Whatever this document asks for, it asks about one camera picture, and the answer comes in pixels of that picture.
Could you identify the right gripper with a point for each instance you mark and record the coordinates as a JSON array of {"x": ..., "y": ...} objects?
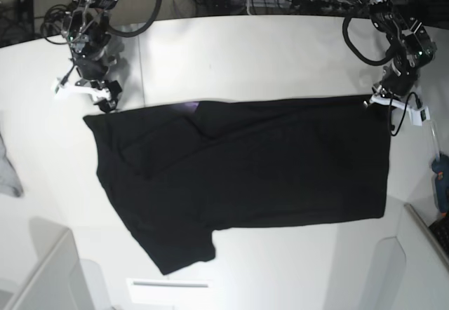
[{"x": 93, "y": 61}]

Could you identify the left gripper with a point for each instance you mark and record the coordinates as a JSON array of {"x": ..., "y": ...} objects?
[{"x": 398, "y": 79}]

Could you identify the black T-shirt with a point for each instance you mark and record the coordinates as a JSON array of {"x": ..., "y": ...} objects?
[{"x": 176, "y": 174}]

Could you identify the blue glue gun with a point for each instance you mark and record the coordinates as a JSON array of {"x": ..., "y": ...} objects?
[{"x": 439, "y": 167}]

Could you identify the grey cloth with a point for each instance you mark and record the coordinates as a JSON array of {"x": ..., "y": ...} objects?
[{"x": 10, "y": 182}]

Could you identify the black keyboard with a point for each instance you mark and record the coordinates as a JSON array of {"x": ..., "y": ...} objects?
[{"x": 440, "y": 231}]

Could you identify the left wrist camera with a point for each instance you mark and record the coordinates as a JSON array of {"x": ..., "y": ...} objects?
[{"x": 417, "y": 112}]

